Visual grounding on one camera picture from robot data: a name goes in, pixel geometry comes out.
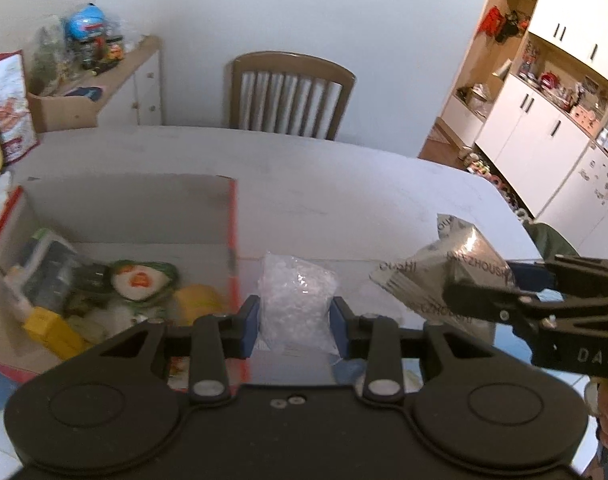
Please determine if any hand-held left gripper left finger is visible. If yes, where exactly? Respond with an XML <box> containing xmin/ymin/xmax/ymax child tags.
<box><xmin>99</xmin><ymin>295</ymin><xmax>262</xmax><ymax>403</ymax></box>

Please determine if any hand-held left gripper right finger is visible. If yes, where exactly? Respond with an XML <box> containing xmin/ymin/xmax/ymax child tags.
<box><xmin>331</xmin><ymin>296</ymin><xmax>495</xmax><ymax>403</ymax></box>

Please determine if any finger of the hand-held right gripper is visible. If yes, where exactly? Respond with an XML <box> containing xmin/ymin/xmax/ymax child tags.
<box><xmin>444</xmin><ymin>280</ymin><xmax>608</xmax><ymax>330</ymax></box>
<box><xmin>506</xmin><ymin>255</ymin><xmax>608</xmax><ymax>296</ymax></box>

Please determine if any clear bag of white beads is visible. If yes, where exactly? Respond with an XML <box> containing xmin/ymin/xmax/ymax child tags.
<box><xmin>256</xmin><ymin>251</ymin><xmax>342</xmax><ymax>358</ymax></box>

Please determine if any silver foil pouch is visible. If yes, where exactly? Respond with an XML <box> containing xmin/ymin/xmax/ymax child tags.
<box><xmin>369</xmin><ymin>213</ymin><xmax>517</xmax><ymax>341</ymax></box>

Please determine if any yellow plush toy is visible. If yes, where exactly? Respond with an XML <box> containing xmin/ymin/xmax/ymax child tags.
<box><xmin>174</xmin><ymin>284</ymin><xmax>230</xmax><ymax>328</ymax></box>

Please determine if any green plush toy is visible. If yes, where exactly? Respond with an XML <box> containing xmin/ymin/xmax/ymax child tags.
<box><xmin>66</xmin><ymin>259</ymin><xmax>181</xmax><ymax>341</ymax></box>

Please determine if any red cardboard box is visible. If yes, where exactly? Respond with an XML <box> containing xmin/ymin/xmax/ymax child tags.
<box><xmin>0</xmin><ymin>174</ymin><xmax>250</xmax><ymax>391</ymax></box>

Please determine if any yellow card box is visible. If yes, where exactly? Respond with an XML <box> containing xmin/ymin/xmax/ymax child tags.
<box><xmin>23</xmin><ymin>307</ymin><xmax>92</xmax><ymax>361</ymax></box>

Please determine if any white grey tissue packet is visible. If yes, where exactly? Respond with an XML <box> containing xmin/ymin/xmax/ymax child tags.
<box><xmin>4</xmin><ymin>229</ymin><xmax>82</xmax><ymax>321</ymax></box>

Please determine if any dark green chair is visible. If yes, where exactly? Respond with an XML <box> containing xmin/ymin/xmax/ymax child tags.
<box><xmin>524</xmin><ymin>221</ymin><xmax>580</xmax><ymax>261</ymax></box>

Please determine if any white appliance with stickers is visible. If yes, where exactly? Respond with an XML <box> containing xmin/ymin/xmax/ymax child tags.
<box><xmin>549</xmin><ymin>142</ymin><xmax>608</xmax><ymax>261</ymax></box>

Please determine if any row of shoes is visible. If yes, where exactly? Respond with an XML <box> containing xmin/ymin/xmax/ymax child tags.
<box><xmin>456</xmin><ymin>145</ymin><xmax>532</xmax><ymax>223</ymax></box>

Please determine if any black hanging bag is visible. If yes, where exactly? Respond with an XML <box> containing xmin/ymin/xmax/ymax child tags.
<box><xmin>496</xmin><ymin>12</ymin><xmax>530</xmax><ymax>43</ymax></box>

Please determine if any red hanging garment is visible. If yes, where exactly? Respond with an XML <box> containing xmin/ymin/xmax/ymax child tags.
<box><xmin>479</xmin><ymin>5</ymin><xmax>505</xmax><ymax>36</ymax></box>

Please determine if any wooden side cabinet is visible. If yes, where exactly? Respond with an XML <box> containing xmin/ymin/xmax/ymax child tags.
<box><xmin>26</xmin><ymin>35</ymin><xmax>164</xmax><ymax>133</ymax></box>

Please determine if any brown wooden chair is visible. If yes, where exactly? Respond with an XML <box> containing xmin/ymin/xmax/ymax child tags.
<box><xmin>229</xmin><ymin>51</ymin><xmax>357</xmax><ymax>141</ymax></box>

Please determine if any dark blue oval pad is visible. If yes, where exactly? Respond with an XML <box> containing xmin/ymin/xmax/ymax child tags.
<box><xmin>61</xmin><ymin>85</ymin><xmax>105</xmax><ymax>102</ymax></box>

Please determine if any dark glass jar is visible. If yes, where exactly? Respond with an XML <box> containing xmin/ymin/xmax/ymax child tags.
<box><xmin>81</xmin><ymin>37</ymin><xmax>107</xmax><ymax>68</ymax></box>

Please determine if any red snack bag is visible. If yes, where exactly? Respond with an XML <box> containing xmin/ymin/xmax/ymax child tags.
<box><xmin>0</xmin><ymin>50</ymin><xmax>40</xmax><ymax>165</ymax></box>

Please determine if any clear plastic bag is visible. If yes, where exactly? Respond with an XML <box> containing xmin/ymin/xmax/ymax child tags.
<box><xmin>31</xmin><ymin>15</ymin><xmax>70</xmax><ymax>96</ymax></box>

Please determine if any blue globe ball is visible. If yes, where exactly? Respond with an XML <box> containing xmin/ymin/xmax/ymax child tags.
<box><xmin>65</xmin><ymin>4</ymin><xmax>107</xmax><ymax>41</ymax></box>

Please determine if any white wall cabinet unit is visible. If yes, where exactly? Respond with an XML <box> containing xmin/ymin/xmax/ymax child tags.
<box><xmin>471</xmin><ymin>0</ymin><xmax>608</xmax><ymax>221</ymax></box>

